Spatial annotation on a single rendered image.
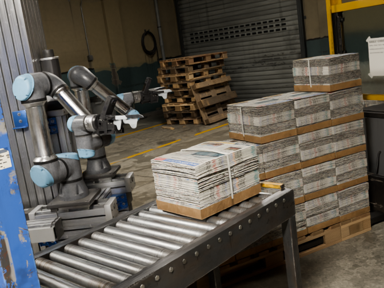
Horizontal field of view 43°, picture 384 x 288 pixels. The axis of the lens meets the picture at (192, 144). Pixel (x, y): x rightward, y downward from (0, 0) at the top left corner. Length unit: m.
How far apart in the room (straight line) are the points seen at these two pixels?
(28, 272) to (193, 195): 1.00
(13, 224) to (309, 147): 2.50
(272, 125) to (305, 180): 0.47
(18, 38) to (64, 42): 7.57
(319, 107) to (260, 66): 7.58
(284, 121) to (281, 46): 7.41
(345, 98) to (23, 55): 2.07
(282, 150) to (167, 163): 1.29
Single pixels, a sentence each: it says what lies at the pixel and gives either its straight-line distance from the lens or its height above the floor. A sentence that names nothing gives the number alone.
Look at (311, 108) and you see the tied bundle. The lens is 3.26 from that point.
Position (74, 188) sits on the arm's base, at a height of 0.88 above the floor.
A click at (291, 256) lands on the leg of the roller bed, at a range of 2.30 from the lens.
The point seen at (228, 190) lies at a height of 0.87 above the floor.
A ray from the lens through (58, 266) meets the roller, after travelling 1.80.
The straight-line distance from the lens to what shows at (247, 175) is 2.12.
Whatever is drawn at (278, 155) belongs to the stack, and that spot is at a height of 0.73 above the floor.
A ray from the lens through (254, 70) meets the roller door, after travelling 10.90.
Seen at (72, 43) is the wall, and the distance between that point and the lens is 10.31.
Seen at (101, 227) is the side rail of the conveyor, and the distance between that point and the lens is 2.08.
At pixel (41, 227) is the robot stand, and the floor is 0.73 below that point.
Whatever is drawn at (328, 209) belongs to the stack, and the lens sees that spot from 3.48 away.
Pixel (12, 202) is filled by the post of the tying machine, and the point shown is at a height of 1.23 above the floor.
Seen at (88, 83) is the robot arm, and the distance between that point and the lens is 2.91.
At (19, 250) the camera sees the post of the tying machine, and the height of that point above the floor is 1.13.
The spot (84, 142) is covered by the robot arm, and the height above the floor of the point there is 1.13.
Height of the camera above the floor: 1.48
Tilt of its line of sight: 11 degrees down
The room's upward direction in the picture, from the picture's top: 8 degrees counter-clockwise
